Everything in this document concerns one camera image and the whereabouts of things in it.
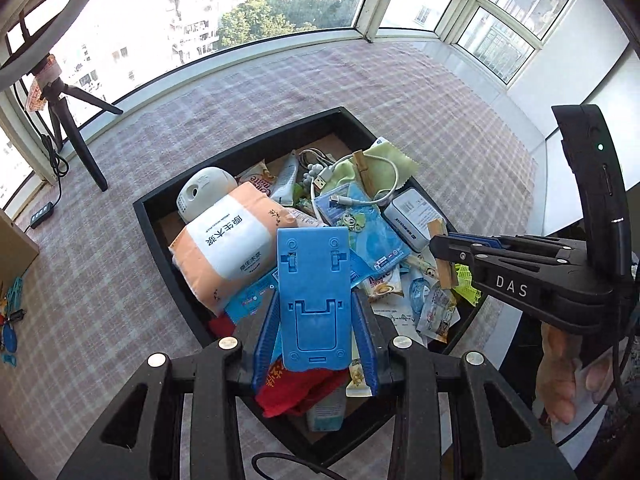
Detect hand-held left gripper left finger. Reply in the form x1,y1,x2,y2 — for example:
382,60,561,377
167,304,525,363
56,287,281,480

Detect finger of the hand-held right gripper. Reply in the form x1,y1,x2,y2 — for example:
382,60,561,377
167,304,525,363
429,235,566,267
448,232,590,256

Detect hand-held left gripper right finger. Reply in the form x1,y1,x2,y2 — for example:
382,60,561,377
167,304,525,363
350,289,578,480

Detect wooden clothespin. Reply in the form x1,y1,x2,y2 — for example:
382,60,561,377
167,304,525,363
427,218,458,291
352,150,377,196

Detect grey metal box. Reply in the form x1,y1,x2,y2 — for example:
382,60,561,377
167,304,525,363
382,187,448,253

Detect blue phone stand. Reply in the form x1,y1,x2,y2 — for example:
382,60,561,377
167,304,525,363
276,226,354,373

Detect white USB cable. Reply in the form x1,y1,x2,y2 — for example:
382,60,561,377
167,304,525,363
310,152,401,211

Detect black container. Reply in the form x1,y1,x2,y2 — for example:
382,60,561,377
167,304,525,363
132,106,483,466

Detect person's right hand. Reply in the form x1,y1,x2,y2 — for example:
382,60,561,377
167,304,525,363
535,322,623,423

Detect beige snack bar packet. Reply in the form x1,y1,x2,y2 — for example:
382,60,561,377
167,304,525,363
345,357,376,398

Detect yellow green shuttlecock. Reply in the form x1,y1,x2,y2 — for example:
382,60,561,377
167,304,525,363
452,262,483,306

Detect red envelope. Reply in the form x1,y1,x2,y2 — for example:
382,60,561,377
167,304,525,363
255,360,348,418

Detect light blue small box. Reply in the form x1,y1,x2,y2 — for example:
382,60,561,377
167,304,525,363
305,385,348,433

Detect blue plastic packet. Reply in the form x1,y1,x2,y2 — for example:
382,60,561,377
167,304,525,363
312,182,403,281

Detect orange white tissue pack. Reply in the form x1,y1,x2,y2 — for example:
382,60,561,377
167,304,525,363
169,182,326,317

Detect light green cloth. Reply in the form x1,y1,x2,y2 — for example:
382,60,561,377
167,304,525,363
330,137,421,196

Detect white tube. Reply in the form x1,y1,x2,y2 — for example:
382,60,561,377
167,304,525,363
272,150,301,206

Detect red white coffee packet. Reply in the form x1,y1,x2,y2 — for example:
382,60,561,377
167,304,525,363
237,160,278,198

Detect blue round tag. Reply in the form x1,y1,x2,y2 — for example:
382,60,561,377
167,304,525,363
0,322,20,353

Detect black tripod stand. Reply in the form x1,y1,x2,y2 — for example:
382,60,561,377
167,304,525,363
22,52,124,192

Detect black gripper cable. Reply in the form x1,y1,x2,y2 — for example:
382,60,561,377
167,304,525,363
550,330,633,448
251,452,351,480

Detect small white camera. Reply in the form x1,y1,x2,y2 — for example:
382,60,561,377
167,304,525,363
176,166,237,223

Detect black inline cable controller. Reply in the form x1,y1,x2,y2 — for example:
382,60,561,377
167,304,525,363
30,201,55,229

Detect black ring light cable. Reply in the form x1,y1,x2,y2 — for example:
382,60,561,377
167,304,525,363
40,130,71,203

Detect white ring light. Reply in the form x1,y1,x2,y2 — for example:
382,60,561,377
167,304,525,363
0,0,113,91

